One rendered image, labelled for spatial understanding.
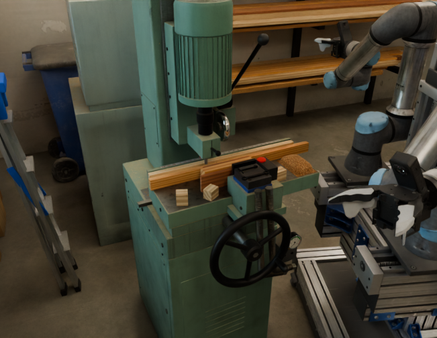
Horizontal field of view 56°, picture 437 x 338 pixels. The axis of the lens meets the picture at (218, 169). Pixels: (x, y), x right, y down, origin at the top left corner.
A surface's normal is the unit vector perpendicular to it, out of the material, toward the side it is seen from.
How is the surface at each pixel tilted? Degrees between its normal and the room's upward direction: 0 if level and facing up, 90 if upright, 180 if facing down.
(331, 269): 0
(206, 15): 90
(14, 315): 1
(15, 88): 90
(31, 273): 0
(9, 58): 90
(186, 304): 90
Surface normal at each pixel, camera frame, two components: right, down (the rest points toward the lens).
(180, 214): 0.43, 0.45
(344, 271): 0.00, -0.87
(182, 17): -0.61, 0.39
